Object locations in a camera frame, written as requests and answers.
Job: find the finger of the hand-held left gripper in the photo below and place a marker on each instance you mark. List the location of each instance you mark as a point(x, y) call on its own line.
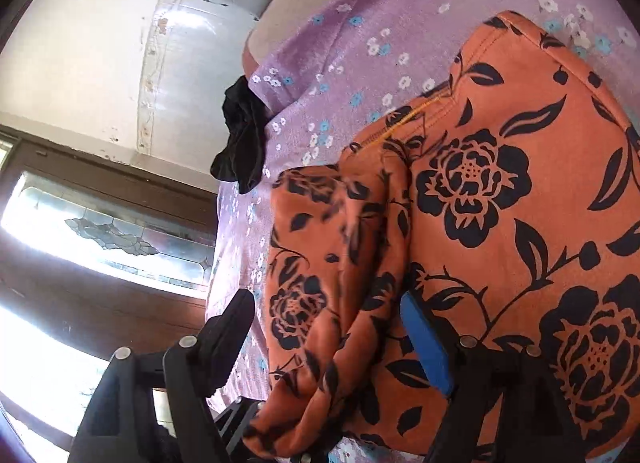
point(235, 418)

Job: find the black garment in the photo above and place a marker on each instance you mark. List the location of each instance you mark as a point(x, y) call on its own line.
point(242, 143)

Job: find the purple floral bedsheet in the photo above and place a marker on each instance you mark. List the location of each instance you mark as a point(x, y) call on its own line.
point(350, 18)

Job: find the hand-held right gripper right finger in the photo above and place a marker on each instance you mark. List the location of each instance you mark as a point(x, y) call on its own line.
point(425, 343)

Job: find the wooden stained glass door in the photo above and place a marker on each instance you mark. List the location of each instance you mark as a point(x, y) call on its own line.
point(100, 183)

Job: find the orange floral shirt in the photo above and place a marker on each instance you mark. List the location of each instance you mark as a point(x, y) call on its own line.
point(500, 193)

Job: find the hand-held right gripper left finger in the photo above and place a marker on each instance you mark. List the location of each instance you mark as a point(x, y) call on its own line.
point(235, 323)

